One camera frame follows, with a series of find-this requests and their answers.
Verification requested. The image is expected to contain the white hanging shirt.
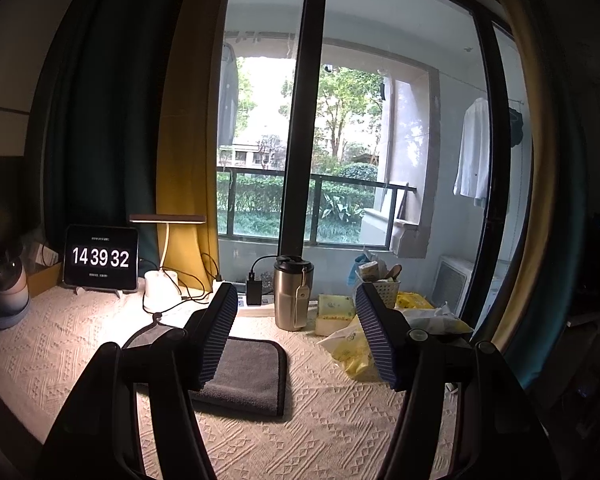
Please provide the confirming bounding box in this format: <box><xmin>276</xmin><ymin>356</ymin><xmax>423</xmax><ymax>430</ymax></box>
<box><xmin>453</xmin><ymin>98</ymin><xmax>490</xmax><ymax>207</ymax></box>

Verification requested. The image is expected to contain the stainless steel tumbler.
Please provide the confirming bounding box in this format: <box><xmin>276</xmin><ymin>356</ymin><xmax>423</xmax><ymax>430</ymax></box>
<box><xmin>274</xmin><ymin>255</ymin><xmax>314</xmax><ymax>332</ymax></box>

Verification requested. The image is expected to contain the dark green curtain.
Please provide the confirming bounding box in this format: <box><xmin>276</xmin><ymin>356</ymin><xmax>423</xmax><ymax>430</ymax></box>
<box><xmin>42</xmin><ymin>0</ymin><xmax>183</xmax><ymax>250</ymax></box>

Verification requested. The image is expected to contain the white power strip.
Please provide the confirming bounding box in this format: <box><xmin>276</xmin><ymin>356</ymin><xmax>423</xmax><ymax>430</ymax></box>
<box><xmin>237</xmin><ymin>294</ymin><xmax>275</xmax><ymax>318</ymax></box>

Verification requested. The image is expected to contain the black balcony railing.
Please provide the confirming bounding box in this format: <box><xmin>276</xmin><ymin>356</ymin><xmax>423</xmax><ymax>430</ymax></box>
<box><xmin>216</xmin><ymin>167</ymin><xmax>416</xmax><ymax>249</ymax></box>

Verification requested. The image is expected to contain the white textured tablecloth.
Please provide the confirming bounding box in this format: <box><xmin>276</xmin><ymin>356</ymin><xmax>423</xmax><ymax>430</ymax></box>
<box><xmin>0</xmin><ymin>284</ymin><xmax>462</xmax><ymax>480</ymax></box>

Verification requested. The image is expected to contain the purple and grey towel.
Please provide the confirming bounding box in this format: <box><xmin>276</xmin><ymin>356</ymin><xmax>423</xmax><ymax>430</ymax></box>
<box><xmin>121</xmin><ymin>310</ymin><xmax>287</xmax><ymax>424</ymax></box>

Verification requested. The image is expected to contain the black power adapter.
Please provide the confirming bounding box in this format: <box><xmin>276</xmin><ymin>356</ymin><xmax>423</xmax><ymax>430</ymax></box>
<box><xmin>246</xmin><ymin>271</ymin><xmax>262</xmax><ymax>306</ymax></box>

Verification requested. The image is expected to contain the yellow curtain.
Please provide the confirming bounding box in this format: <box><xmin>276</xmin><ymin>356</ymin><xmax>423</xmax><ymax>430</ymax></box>
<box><xmin>156</xmin><ymin>0</ymin><xmax>227</xmax><ymax>292</ymax></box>

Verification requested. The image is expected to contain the black window frame post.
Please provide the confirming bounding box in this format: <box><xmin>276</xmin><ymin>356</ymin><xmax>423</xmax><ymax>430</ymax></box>
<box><xmin>278</xmin><ymin>0</ymin><xmax>326</xmax><ymax>256</ymax></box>

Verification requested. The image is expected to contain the dark hanging garment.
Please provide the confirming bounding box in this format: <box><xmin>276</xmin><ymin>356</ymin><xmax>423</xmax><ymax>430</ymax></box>
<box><xmin>509</xmin><ymin>107</ymin><xmax>524</xmax><ymax>148</ymax></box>

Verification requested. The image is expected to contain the cardboard box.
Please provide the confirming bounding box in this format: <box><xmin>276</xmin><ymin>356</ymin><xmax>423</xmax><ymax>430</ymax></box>
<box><xmin>28</xmin><ymin>263</ymin><xmax>62</xmax><ymax>297</ymax></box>

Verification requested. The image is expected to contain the grey patterned pouch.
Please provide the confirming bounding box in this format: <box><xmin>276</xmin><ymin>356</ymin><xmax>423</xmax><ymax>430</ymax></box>
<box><xmin>401</xmin><ymin>306</ymin><xmax>474</xmax><ymax>335</ymax></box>

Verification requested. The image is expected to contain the white desk lamp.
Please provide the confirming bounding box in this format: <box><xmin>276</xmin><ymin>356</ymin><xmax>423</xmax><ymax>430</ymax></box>
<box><xmin>130</xmin><ymin>214</ymin><xmax>207</xmax><ymax>318</ymax></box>

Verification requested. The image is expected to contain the yellow plastic bag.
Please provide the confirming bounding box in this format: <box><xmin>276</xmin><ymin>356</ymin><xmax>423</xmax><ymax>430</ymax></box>
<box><xmin>318</xmin><ymin>316</ymin><xmax>382</xmax><ymax>382</ymax></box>

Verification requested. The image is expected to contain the yellow tissue pack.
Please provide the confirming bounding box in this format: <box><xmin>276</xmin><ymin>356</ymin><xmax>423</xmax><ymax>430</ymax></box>
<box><xmin>314</xmin><ymin>295</ymin><xmax>356</xmax><ymax>336</ymax></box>

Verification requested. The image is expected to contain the white plastic basket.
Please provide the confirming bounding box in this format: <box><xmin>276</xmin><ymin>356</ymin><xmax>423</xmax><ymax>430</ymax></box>
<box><xmin>373</xmin><ymin>280</ymin><xmax>400</xmax><ymax>309</ymax></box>

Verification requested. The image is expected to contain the tablet showing clock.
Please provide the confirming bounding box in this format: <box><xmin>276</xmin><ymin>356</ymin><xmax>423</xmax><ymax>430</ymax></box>
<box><xmin>62</xmin><ymin>226</ymin><xmax>138</xmax><ymax>292</ymax></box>

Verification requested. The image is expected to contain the white air conditioner unit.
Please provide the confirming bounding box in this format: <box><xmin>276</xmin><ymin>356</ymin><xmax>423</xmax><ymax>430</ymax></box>
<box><xmin>430</xmin><ymin>255</ymin><xmax>474</xmax><ymax>315</ymax></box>

